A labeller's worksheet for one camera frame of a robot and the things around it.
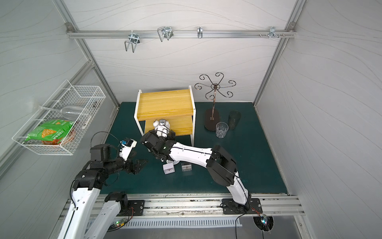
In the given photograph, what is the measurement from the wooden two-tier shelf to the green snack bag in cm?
26

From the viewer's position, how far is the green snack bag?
0.54 m

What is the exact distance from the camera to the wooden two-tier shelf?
2.36ft
